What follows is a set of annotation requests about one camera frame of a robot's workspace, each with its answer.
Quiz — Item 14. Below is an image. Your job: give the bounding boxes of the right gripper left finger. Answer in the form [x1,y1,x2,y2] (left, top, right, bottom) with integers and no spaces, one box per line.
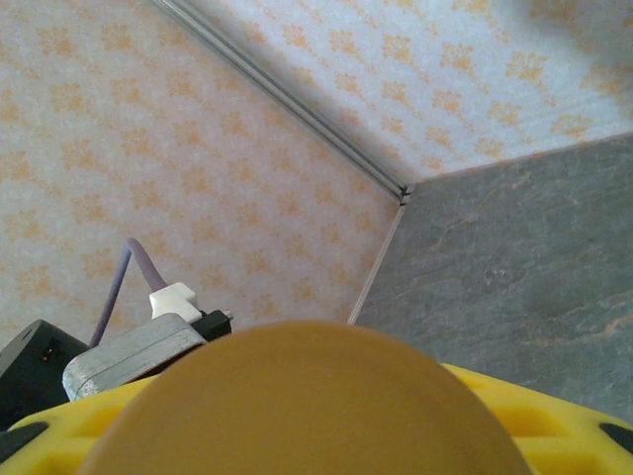
[0,374,164,475]

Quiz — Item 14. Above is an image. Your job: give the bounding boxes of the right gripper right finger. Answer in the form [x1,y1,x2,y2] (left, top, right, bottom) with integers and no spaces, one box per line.
[439,363,633,475]

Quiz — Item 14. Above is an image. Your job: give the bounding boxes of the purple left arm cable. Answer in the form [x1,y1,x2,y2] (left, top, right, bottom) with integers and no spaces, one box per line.
[88,237,169,347]

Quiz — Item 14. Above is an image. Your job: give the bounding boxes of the small bottle orange label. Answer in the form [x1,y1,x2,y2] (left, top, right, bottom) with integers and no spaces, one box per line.
[76,319,533,475]

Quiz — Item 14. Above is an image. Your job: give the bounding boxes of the aluminium frame post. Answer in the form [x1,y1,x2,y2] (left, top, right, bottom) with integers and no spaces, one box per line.
[150,0,409,207]

